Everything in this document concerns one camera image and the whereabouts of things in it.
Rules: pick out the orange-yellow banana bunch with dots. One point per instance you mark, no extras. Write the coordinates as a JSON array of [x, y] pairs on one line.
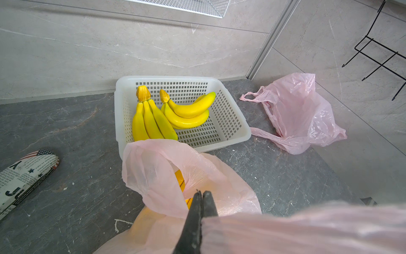
[[182, 185]]

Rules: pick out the bright yellow banana bunch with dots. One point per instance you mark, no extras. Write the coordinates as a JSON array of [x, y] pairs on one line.
[[187, 116]]

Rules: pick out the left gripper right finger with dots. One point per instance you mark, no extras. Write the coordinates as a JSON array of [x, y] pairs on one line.
[[209, 206]]

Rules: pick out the yellow-green banana bunch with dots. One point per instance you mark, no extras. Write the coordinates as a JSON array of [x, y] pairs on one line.
[[149, 122]]

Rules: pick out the white wire wall basket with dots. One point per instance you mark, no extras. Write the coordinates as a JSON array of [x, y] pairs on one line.
[[210, 8]]

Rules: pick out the pink printed plastic bag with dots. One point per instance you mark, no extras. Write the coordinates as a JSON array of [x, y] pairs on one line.
[[240, 228]]

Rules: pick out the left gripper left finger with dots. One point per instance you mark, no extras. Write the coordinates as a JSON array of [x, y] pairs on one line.
[[191, 236]]

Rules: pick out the black wire hook rack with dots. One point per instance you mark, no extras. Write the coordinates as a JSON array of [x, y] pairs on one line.
[[380, 54]]

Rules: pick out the plain pink plastic bag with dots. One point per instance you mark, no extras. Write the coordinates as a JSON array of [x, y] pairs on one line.
[[300, 116]]

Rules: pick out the white plastic basket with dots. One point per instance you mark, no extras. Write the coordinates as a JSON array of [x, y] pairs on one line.
[[225, 126]]

